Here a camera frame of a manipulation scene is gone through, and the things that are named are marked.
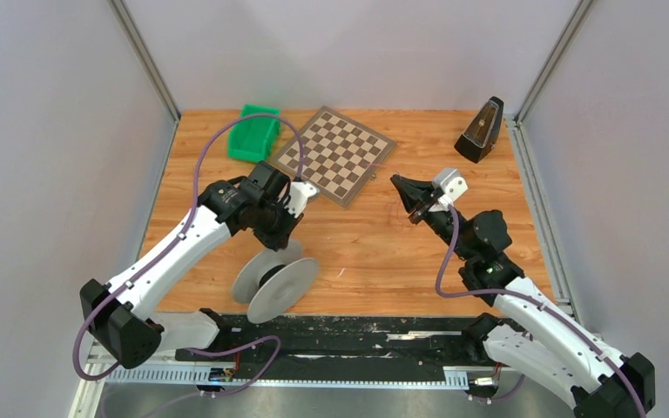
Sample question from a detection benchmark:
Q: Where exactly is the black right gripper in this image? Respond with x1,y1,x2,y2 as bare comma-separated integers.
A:
389,176,472,261

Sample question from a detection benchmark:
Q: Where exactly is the thin red wire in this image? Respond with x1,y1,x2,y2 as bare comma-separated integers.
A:
368,163,414,235

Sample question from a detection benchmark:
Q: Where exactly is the white perforated cable spool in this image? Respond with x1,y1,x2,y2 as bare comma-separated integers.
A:
232,239,319,324

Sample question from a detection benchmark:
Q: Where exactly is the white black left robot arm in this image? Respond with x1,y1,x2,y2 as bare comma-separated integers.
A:
79,162,318,369

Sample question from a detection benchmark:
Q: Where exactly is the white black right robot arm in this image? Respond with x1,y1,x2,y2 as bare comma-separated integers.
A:
390,169,656,417

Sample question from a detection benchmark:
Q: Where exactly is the green plastic bin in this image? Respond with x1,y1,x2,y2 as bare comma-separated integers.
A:
227,118,280,163

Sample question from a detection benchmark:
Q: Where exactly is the wooden chessboard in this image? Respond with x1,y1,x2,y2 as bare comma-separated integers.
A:
269,106,396,207

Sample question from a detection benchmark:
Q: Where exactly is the black wooden metronome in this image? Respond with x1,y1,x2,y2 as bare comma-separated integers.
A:
454,96,504,164

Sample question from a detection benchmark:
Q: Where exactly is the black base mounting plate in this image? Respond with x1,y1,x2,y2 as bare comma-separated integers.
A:
208,314,496,382

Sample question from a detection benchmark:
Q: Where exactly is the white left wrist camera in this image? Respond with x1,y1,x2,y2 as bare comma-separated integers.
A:
285,181,319,219

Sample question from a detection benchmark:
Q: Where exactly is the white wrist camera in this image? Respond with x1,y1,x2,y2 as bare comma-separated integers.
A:
429,167,468,212
285,181,319,219

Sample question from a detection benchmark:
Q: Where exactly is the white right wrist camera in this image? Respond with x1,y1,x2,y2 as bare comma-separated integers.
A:
429,167,468,212

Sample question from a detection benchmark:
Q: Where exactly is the right aluminium frame post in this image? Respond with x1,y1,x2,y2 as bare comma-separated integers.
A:
516,0,597,124

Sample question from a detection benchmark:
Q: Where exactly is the aluminium frame post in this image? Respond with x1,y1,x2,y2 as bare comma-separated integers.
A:
107,0,181,125
516,0,597,124

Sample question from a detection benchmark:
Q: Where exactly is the slotted white cable duct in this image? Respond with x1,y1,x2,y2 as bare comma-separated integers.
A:
106,364,470,390

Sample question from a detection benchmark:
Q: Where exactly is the left aluminium frame post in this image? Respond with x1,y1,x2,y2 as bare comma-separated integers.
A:
107,0,181,125

